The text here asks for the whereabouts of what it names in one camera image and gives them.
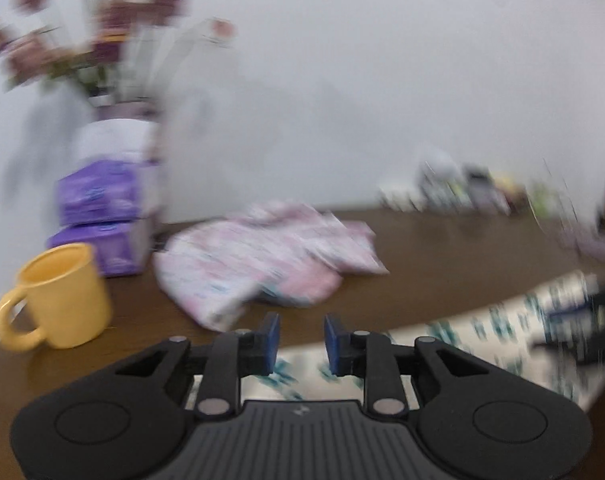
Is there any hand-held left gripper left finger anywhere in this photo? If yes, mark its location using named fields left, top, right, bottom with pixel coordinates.
left=115, top=312, right=282, bottom=420

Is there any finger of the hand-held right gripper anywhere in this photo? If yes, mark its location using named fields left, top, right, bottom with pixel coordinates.
left=547, top=285, right=605, bottom=323
left=531, top=330, right=605, bottom=365

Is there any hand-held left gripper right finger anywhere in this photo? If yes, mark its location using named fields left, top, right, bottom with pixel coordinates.
left=323, top=314, right=489, bottom=417

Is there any cream garment with teal flowers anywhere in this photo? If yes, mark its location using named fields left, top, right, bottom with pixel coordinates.
left=187, top=270, right=605, bottom=411

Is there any pink floral garment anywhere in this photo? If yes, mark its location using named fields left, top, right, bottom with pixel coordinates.
left=152, top=202, right=391, bottom=333

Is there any grey tin box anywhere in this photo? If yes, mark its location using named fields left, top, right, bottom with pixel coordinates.
left=465, top=175, right=508, bottom=216

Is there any white slotted strip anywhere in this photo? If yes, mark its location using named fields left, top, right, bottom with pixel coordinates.
left=380, top=185, right=423, bottom=211

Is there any purple tissue pack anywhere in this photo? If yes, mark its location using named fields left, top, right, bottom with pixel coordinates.
left=56, top=160, right=163, bottom=226
left=47, top=220, right=156, bottom=278

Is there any white robot figurine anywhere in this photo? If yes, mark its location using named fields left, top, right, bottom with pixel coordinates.
left=417, top=152, right=463, bottom=211

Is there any yellow mug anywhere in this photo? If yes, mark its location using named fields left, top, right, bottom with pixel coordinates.
left=0, top=242, right=114, bottom=352

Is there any white tissue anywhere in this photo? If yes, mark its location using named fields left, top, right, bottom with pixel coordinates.
left=72, top=119, right=158, bottom=166

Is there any fuzzy purple vase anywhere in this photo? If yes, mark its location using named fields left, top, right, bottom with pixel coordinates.
left=90, top=97, right=158, bottom=123

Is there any dried rose bouquet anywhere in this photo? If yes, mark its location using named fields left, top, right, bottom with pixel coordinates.
left=0, top=0, right=238, bottom=101

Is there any purple cable bundle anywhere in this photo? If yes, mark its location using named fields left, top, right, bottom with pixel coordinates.
left=557, top=230, right=605, bottom=266

